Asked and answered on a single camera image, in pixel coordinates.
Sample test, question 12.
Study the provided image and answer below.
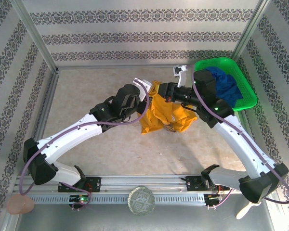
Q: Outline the small circuit board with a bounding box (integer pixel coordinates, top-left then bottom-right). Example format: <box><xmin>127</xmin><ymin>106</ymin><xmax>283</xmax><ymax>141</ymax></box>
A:
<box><xmin>204</xmin><ymin>193</ymin><xmax>223</xmax><ymax>202</ymax></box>
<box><xmin>69</xmin><ymin>194</ymin><xmax>91</xmax><ymax>203</ymax></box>

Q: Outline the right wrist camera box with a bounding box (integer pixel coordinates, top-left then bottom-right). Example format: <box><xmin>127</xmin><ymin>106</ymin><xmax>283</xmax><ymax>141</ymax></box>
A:
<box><xmin>173</xmin><ymin>64</ymin><xmax>192</xmax><ymax>88</ymax></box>

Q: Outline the round patterned glass dish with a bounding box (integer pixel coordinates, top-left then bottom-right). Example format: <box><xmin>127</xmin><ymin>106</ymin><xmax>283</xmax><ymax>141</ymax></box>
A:
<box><xmin>127</xmin><ymin>185</ymin><xmax>156</xmax><ymax>217</ymax></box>

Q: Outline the yellow t-shirt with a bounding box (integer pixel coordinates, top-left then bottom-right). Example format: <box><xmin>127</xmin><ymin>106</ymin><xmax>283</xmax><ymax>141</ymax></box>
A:
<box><xmin>138</xmin><ymin>80</ymin><xmax>198</xmax><ymax>135</ymax></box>

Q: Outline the green plastic basket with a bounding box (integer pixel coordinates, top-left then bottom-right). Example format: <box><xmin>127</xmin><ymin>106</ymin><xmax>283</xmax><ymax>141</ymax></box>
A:
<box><xmin>194</xmin><ymin>56</ymin><xmax>258</xmax><ymax>113</ymax></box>

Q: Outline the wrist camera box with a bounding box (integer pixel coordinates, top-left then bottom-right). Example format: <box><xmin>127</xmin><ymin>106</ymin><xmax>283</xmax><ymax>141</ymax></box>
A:
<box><xmin>132</xmin><ymin>77</ymin><xmax>152</xmax><ymax>101</ymax></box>
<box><xmin>173</xmin><ymin>64</ymin><xmax>192</xmax><ymax>88</ymax></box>

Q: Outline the perforated metal cable duct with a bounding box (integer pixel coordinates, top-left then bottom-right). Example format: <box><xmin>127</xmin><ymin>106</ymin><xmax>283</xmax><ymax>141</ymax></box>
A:
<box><xmin>26</xmin><ymin>193</ymin><xmax>205</xmax><ymax>205</ymax></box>

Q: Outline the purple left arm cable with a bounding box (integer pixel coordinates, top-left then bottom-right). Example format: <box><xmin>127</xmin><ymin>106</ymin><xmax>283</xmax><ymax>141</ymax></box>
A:
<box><xmin>19</xmin><ymin>79</ymin><xmax>150</xmax><ymax>212</ymax></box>

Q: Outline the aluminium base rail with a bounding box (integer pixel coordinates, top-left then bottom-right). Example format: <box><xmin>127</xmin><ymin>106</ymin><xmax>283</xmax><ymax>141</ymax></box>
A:
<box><xmin>13</xmin><ymin>173</ymin><xmax>277</xmax><ymax>193</ymax></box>

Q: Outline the pink translucent cup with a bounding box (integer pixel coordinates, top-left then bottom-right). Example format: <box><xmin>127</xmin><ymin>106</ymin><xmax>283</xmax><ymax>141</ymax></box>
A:
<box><xmin>6</xmin><ymin>194</ymin><xmax>36</xmax><ymax>215</ymax></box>

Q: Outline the blue cloth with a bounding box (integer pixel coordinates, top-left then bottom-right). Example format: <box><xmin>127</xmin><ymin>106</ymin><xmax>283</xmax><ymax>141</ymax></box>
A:
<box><xmin>204</xmin><ymin>66</ymin><xmax>243</xmax><ymax>108</ymax></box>

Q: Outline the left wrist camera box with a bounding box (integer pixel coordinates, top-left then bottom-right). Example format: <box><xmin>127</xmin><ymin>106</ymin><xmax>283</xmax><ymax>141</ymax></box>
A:
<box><xmin>132</xmin><ymin>77</ymin><xmax>152</xmax><ymax>101</ymax></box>

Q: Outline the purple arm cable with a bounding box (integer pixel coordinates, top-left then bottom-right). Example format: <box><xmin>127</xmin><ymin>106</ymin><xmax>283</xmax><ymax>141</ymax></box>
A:
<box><xmin>186</xmin><ymin>64</ymin><xmax>289</xmax><ymax>210</ymax></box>
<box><xmin>19</xmin><ymin>79</ymin><xmax>150</xmax><ymax>212</ymax></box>

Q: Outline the aluminium frame post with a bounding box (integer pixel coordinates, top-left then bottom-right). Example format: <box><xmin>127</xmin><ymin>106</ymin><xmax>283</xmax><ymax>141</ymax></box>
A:
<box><xmin>230</xmin><ymin>0</ymin><xmax>272</xmax><ymax>63</ymax></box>
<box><xmin>10</xmin><ymin>0</ymin><xmax>60</xmax><ymax>73</ymax></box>

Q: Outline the aluminium back rail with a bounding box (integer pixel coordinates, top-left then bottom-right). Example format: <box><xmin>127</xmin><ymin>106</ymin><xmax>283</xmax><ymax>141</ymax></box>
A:
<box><xmin>56</xmin><ymin>64</ymin><xmax>196</xmax><ymax>70</ymax></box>

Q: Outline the white peeler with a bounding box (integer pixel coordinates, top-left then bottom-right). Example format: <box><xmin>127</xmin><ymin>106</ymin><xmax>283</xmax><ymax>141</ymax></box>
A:
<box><xmin>236</xmin><ymin>201</ymin><xmax>262</xmax><ymax>220</ymax></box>

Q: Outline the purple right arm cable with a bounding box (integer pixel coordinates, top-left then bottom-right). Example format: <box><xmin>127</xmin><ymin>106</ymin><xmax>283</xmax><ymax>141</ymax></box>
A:
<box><xmin>186</xmin><ymin>64</ymin><xmax>289</xmax><ymax>210</ymax></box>

